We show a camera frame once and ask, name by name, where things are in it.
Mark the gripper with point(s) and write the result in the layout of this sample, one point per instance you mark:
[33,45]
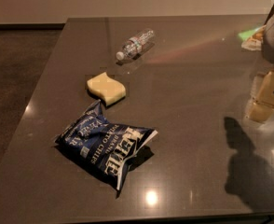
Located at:
[262,112]

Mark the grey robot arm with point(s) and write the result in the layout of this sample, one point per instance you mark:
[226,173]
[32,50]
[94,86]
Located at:
[266,34]

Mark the blue Kettle chip bag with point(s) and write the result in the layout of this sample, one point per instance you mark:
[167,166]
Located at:
[104,147]

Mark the clear plastic water bottle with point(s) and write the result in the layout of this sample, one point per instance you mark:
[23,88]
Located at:
[136,45]

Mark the yellow wavy sponge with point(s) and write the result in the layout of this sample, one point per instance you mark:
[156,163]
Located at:
[106,88]

